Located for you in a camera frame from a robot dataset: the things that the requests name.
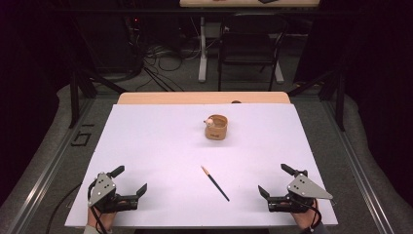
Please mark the black metal stand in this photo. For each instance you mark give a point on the black metal stand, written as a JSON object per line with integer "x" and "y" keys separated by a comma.
{"x": 336, "y": 94}
{"x": 79, "y": 91}

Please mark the black chair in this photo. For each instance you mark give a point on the black chair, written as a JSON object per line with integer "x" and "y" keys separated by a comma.
{"x": 250, "y": 48}

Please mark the white table cover board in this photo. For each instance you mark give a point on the white table cover board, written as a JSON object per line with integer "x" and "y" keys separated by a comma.
{"x": 201, "y": 156}

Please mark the person's left hand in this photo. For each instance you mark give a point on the person's left hand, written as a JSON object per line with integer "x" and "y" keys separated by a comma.
{"x": 97, "y": 220}

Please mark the wooden cup with animal figure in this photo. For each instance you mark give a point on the wooden cup with animal figure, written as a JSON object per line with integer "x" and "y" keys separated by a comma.
{"x": 216, "y": 130}

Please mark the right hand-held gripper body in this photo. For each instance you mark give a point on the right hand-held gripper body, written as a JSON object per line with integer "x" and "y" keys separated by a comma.
{"x": 305, "y": 188}

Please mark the black computer tower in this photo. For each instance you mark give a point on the black computer tower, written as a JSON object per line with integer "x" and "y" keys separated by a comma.
{"x": 107, "y": 42}

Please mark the wooden desk with white legs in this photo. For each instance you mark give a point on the wooden desk with white legs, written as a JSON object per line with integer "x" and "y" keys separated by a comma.
{"x": 248, "y": 3}

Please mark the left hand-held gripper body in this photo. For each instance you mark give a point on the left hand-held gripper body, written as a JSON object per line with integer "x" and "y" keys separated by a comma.
{"x": 103, "y": 190}

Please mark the person's right hand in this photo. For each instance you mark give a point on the person's right hand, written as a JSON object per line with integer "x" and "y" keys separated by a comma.
{"x": 305, "y": 219}

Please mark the aluminium floor rail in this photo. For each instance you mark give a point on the aluminium floor rail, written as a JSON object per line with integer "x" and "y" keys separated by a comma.
{"x": 39, "y": 178}
{"x": 360, "y": 175}

